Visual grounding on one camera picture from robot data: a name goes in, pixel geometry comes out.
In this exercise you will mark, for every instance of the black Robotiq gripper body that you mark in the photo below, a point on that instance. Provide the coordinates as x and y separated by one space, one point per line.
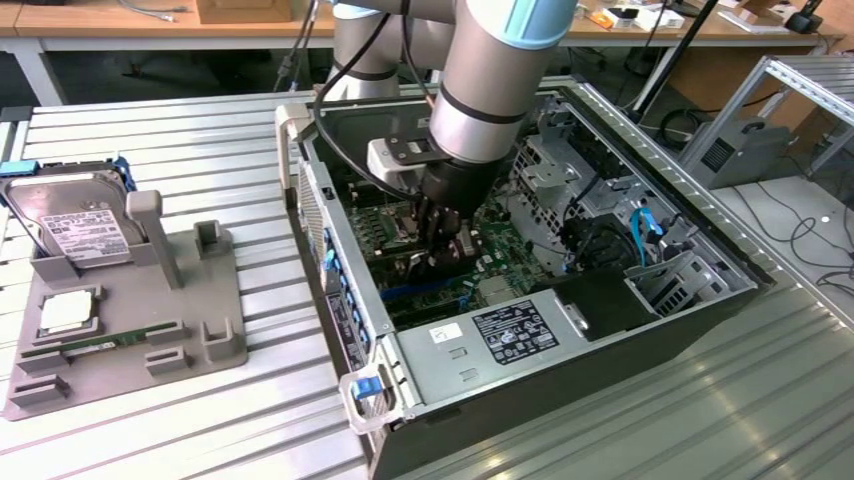
456 187

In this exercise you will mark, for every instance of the graphics card with metal bracket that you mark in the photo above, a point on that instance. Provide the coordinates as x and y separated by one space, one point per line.
467 247

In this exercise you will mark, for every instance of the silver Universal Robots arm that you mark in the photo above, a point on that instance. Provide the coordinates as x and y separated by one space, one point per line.
493 75

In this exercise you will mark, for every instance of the CPU socket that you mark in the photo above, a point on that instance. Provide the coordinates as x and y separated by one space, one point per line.
403 225

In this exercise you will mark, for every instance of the green motherboard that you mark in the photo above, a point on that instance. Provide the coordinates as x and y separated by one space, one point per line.
507 240

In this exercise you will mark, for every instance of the silver metal drive cage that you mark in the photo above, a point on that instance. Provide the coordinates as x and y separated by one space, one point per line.
553 175

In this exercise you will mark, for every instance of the silver chipset heatsink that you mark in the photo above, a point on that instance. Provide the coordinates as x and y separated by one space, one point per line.
495 290

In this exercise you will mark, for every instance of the blue expansion slot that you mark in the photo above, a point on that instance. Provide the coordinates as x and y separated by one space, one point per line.
393 292

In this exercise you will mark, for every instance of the silver power supply unit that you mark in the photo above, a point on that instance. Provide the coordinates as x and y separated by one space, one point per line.
467 360

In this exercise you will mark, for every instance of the wooden desk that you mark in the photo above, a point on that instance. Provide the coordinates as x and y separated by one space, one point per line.
600 35

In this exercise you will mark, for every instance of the silver disk bay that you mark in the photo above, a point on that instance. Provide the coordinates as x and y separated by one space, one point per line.
680 290

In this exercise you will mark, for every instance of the black slanted pole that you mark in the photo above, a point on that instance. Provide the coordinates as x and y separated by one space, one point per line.
673 55

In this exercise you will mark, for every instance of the blue case latch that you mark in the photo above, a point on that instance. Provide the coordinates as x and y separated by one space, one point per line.
365 389

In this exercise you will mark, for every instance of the grey box with vent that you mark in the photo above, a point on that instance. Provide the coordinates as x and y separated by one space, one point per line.
747 155

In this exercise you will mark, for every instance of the white small box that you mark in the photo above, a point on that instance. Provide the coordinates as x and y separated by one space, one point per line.
660 19

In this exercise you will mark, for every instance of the black open PC case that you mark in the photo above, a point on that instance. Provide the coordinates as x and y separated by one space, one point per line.
467 425

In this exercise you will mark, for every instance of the brown cardboard box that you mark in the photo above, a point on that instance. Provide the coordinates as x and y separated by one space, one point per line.
240 11

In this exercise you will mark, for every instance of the blue plastic disk caddy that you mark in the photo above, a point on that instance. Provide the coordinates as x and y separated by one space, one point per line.
122 175

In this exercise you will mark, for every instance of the grey plastic parts rack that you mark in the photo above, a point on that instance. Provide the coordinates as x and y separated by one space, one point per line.
133 320

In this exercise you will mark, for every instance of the silver hard disk drive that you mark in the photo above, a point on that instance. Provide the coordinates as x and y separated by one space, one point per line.
73 220

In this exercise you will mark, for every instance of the black desk device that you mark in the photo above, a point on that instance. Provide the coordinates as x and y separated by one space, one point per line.
800 22

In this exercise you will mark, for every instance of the green loose RAM stick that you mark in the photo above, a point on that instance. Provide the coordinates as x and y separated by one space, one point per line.
100 341

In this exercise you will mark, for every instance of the silver CPU chip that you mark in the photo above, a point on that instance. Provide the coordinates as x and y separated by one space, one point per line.
65 311

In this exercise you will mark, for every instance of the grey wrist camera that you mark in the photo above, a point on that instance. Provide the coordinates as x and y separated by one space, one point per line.
387 160

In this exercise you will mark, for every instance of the aluminium profile frame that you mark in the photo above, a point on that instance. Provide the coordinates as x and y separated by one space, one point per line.
800 75

